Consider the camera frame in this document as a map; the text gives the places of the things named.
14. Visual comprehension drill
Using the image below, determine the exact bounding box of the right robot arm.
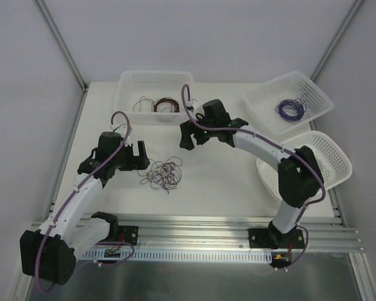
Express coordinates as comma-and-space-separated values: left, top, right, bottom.
179, 99, 326, 250

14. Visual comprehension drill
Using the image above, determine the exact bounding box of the white rectangular basket right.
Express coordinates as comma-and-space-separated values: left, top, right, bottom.
243, 71, 334, 135

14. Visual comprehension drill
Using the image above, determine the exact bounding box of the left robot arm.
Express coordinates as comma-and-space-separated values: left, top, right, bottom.
19, 132, 150, 285

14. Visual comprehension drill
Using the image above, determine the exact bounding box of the aluminium frame post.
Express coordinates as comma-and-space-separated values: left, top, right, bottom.
33, 0, 88, 92
310, 0, 366, 82

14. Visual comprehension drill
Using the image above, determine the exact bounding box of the white rectangular basket left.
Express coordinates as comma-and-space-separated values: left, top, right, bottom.
113, 70, 193, 125

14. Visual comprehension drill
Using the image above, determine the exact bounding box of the right aluminium frame post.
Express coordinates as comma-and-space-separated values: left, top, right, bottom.
310, 0, 366, 82

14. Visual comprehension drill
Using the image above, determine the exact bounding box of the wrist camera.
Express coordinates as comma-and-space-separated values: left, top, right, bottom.
185, 99, 200, 112
110, 124, 133, 147

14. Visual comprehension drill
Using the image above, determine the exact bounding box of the purple coiled wire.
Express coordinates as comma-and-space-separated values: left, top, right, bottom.
275, 97, 310, 125

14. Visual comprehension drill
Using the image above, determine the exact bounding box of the left aluminium frame post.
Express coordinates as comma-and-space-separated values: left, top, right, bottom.
33, 0, 88, 92

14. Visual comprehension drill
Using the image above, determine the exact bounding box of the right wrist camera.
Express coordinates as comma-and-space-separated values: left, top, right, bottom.
185, 99, 200, 112

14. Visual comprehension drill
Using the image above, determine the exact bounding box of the white round-hole basket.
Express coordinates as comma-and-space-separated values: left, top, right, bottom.
256, 130, 353, 202

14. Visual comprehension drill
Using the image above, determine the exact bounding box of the purple wire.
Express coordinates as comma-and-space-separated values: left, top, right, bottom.
139, 158, 184, 194
275, 97, 310, 125

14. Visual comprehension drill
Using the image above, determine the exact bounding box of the loose brown wire in basket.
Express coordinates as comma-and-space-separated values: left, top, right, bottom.
132, 97, 176, 114

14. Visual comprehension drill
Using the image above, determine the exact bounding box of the aluminium mounting rail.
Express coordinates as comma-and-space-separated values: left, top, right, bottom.
31, 213, 364, 251

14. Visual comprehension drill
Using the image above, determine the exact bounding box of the brown coiled wire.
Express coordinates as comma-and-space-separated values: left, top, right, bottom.
152, 97, 180, 114

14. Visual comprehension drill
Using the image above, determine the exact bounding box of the white slotted cable duct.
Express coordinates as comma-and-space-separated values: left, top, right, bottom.
82, 248, 272, 264

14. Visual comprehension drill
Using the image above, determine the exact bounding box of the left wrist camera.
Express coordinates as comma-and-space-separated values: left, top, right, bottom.
110, 124, 133, 147

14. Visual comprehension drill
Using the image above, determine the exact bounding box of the white rectangular basket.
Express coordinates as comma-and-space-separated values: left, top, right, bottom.
243, 71, 334, 135
113, 70, 193, 125

